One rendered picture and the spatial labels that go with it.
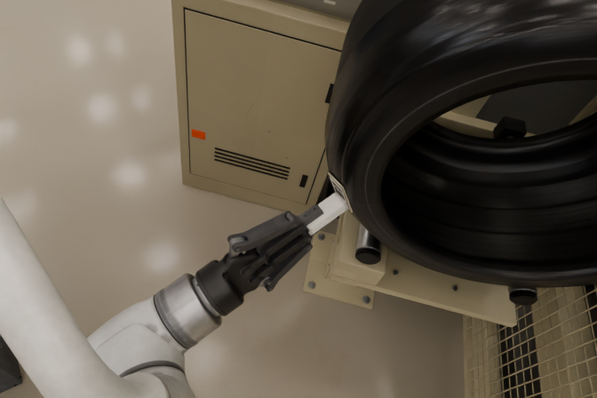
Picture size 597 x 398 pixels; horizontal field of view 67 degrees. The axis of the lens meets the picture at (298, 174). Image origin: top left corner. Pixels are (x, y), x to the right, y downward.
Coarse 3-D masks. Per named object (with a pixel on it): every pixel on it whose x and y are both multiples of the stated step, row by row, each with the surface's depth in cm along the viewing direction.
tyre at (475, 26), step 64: (384, 0) 54; (448, 0) 44; (512, 0) 41; (576, 0) 39; (384, 64) 49; (448, 64) 44; (512, 64) 42; (576, 64) 41; (384, 128) 52; (576, 128) 81; (384, 192) 64; (448, 192) 89; (512, 192) 88; (576, 192) 82; (448, 256) 72; (512, 256) 79; (576, 256) 75
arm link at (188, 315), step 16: (176, 288) 61; (192, 288) 61; (160, 304) 60; (176, 304) 60; (192, 304) 60; (208, 304) 61; (176, 320) 59; (192, 320) 59; (208, 320) 60; (176, 336) 59; (192, 336) 60
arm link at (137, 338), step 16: (144, 304) 61; (112, 320) 61; (128, 320) 59; (144, 320) 59; (160, 320) 59; (96, 336) 60; (112, 336) 58; (128, 336) 57; (144, 336) 57; (160, 336) 58; (96, 352) 57; (112, 352) 57; (128, 352) 56; (144, 352) 56; (160, 352) 57; (176, 352) 59; (112, 368) 55; (128, 368) 54; (144, 368) 54
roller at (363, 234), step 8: (360, 224) 81; (360, 232) 80; (368, 232) 78; (360, 240) 78; (368, 240) 77; (376, 240) 78; (360, 248) 77; (368, 248) 77; (376, 248) 77; (360, 256) 78; (368, 256) 77; (376, 256) 76; (368, 264) 79
